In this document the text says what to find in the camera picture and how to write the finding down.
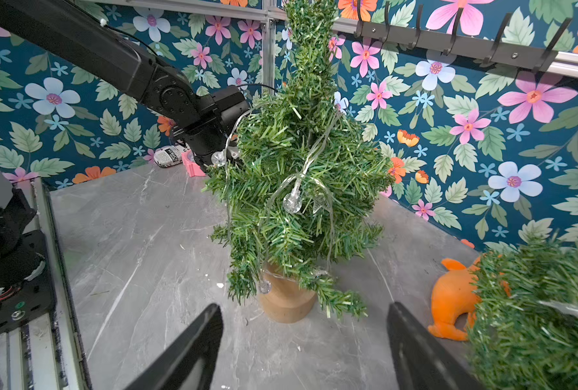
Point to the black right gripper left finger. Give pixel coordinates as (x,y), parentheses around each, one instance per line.
(190,361)

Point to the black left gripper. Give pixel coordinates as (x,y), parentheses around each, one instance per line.
(218,114)

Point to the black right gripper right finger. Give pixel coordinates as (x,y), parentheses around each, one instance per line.
(421,362)

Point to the green christmas tree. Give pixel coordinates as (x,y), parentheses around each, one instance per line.
(525,334)
(273,143)

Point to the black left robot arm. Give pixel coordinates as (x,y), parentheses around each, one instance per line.
(64,29)

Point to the pink alarm clock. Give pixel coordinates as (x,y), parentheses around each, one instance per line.
(192,168)

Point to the orange plush toy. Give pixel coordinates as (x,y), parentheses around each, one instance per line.
(454,300)

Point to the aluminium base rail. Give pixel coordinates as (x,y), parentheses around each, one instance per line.
(40,342)

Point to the aluminium frame struts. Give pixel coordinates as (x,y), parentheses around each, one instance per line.
(215,50)

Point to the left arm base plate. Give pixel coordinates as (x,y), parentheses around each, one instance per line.
(30,299)

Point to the black coat hook rail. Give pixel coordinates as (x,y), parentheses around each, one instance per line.
(510,45)

